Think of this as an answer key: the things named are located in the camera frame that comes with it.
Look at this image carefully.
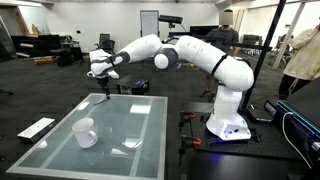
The white ceramic mug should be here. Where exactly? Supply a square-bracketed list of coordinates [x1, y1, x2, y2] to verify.
[71, 117, 99, 149]

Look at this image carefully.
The white slanted column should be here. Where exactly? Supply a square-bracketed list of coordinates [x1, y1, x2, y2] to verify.
[271, 1, 307, 70]

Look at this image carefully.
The yellow wooden box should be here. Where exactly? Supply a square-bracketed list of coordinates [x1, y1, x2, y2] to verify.
[32, 55, 55, 66]

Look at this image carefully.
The black power box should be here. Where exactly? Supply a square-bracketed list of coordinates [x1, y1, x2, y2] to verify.
[246, 107, 273, 125]

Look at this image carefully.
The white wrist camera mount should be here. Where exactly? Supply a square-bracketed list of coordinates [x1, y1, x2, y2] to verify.
[86, 69, 120, 80]

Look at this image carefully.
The black slanted pole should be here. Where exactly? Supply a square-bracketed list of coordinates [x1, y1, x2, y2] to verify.
[239, 0, 288, 113]

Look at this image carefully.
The black pen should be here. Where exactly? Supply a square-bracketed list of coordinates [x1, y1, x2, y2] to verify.
[92, 97, 112, 107]

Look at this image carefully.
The black monitor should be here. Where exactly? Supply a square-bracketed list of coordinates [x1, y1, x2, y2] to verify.
[189, 25, 220, 38]

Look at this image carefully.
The black office chair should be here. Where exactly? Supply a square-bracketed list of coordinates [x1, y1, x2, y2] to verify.
[94, 32, 117, 55]

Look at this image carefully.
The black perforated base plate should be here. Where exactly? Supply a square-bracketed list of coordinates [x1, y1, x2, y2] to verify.
[185, 110, 303, 162]

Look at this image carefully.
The black cabinet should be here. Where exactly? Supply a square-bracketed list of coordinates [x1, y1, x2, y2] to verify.
[10, 34, 63, 58]

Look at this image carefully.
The yellow cable on floor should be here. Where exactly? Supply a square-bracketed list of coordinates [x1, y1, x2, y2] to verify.
[181, 62, 201, 71]

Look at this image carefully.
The person in cream shirt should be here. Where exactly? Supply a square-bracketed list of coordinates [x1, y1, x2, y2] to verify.
[278, 23, 320, 101]

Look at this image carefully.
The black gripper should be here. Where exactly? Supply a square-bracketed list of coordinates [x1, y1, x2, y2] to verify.
[96, 76, 112, 100]

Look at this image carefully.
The white cable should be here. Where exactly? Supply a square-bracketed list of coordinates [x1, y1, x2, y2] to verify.
[282, 111, 313, 170]

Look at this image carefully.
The black camera on stand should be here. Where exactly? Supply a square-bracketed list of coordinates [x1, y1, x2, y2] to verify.
[157, 14, 184, 29]

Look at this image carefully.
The black clamp with orange handle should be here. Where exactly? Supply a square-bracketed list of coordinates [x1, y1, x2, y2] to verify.
[177, 111, 198, 135]
[177, 134, 203, 168]

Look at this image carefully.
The black equipment with blue light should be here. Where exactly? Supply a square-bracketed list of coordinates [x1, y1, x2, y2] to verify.
[263, 77, 320, 180]

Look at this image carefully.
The black box with blue label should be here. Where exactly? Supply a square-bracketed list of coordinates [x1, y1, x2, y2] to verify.
[116, 74, 151, 96]

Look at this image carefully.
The person in grey shirt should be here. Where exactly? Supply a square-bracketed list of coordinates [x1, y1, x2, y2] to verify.
[199, 9, 241, 103]

